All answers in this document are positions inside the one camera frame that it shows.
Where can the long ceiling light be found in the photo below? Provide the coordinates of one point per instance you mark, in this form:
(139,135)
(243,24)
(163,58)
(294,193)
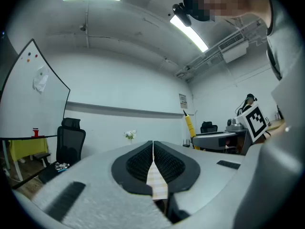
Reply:
(189,33)

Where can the yellow cloth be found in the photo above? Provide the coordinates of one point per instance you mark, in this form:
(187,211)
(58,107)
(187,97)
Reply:
(27,148)

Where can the black mesh office chair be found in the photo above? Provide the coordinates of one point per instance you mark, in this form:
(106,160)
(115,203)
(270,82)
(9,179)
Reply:
(70,139)

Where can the wall notice sheet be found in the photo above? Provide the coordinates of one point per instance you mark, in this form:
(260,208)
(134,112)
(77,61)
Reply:
(182,101)

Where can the beige checked tablecloth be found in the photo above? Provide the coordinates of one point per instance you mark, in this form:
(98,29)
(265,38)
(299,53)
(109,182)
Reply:
(156,182)

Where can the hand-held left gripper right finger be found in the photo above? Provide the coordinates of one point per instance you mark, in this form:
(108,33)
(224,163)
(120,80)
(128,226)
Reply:
(209,173)

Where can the person's grey shirt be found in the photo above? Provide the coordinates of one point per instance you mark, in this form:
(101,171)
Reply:
(283,44)

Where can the white whiteboard with black frame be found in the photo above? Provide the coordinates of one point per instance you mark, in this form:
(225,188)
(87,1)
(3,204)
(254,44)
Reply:
(26,99)

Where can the crumpled white paper sheet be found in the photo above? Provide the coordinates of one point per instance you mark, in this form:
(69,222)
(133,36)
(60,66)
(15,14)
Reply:
(40,79)

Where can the table with white legs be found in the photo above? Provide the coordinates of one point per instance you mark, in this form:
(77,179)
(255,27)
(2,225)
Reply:
(14,156)

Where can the round ceiling sensor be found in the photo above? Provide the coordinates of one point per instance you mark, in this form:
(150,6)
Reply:
(83,27)

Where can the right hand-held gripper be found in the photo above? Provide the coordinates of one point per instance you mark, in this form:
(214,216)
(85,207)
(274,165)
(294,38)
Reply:
(255,121)

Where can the black flat tray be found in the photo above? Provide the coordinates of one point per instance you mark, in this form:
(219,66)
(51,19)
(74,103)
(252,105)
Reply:
(47,174)

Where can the black router with antennas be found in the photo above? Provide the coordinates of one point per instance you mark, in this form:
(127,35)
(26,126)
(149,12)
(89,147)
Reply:
(186,143)

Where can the clear plastic packets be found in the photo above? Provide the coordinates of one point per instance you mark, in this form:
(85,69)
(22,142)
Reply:
(61,167)

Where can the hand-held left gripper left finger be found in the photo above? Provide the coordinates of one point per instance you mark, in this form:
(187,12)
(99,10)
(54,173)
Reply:
(95,175)

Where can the black head camera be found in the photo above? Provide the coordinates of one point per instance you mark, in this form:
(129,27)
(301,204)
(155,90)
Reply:
(182,13)

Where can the white flowers in vase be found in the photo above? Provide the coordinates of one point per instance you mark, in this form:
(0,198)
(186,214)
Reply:
(130,135)

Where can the white wall air conditioner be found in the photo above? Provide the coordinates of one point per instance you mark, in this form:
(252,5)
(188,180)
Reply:
(234,49)

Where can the wooden table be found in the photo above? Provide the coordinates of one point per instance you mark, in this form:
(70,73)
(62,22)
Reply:
(275,124)

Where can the yellow post with black tip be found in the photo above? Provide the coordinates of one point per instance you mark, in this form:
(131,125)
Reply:
(190,128)

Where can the person's head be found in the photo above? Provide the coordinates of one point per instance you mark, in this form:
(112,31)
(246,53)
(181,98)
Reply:
(221,1)

